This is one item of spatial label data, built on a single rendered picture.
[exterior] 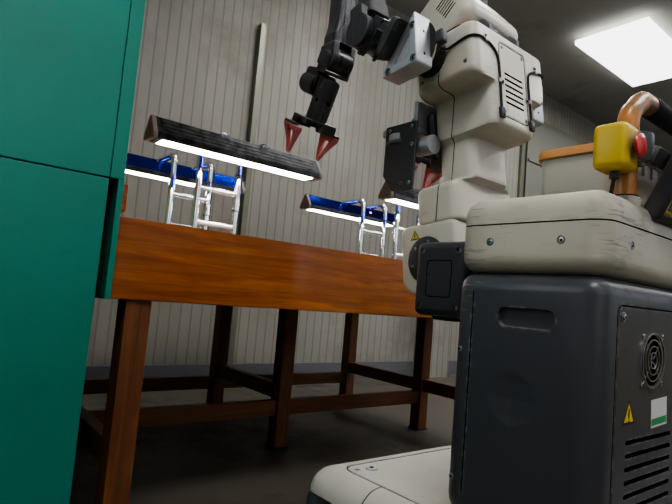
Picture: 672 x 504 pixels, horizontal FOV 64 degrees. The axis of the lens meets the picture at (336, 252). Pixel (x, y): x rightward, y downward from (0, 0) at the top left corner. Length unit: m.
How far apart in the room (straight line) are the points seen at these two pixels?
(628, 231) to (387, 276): 1.00
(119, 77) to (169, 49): 2.39
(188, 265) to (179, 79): 2.42
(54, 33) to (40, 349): 0.64
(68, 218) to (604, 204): 0.99
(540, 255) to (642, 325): 0.18
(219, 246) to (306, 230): 2.61
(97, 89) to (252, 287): 0.59
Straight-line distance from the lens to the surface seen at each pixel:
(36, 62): 1.27
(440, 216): 1.18
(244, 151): 1.78
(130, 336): 1.32
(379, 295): 1.71
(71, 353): 1.24
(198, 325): 3.55
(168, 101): 3.58
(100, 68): 1.30
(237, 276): 1.40
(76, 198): 1.23
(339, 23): 1.43
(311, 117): 1.40
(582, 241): 0.82
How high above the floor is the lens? 0.63
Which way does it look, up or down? 5 degrees up
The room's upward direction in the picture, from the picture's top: 5 degrees clockwise
